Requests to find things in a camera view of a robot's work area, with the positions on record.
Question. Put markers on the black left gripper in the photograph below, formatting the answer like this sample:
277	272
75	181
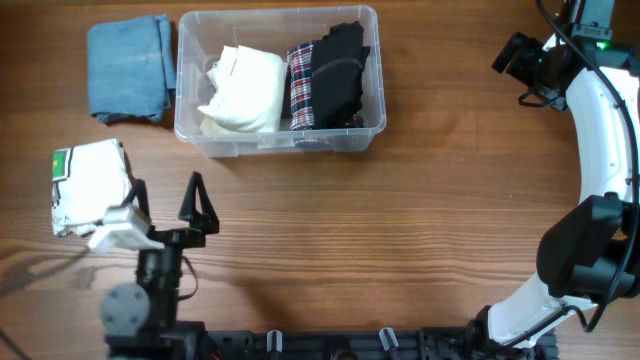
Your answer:
202	225

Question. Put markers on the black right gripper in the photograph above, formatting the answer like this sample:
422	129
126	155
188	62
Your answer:
531	48

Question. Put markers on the cream cloth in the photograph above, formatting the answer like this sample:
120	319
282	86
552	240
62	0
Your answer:
249	90

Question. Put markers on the black cloth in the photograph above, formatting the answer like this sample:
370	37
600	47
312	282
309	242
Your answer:
337	65

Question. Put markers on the red navy plaid cloth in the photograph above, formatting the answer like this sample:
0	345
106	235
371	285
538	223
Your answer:
298	93

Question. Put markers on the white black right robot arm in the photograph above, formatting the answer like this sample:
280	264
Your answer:
590	258

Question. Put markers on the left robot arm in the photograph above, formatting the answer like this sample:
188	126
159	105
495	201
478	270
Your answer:
140	317

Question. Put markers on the folded white printed t-shirt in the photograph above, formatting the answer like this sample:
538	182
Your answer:
86	180

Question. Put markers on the white label on bin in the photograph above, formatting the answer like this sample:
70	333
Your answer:
274	140

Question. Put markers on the folded blue denim cloth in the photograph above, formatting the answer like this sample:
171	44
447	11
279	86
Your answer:
130	69

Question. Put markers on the clear plastic storage bin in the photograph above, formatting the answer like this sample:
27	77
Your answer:
204	34

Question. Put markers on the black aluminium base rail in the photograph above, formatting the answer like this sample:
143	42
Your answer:
425	344

